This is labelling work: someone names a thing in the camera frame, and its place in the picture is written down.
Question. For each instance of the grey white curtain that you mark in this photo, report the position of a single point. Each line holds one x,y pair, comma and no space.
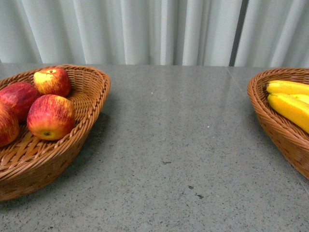
241,33

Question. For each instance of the brown wicker basket right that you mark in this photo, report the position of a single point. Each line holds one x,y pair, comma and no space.
291,140

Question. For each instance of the brown wicker basket left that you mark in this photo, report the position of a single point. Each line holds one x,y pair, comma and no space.
29,163

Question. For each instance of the yellow banana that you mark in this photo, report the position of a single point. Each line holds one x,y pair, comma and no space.
286,87
291,108

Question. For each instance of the red yellow apple far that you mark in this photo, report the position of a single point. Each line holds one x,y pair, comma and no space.
52,81

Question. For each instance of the brown wicker basket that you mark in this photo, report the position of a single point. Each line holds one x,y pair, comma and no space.
291,140
29,163

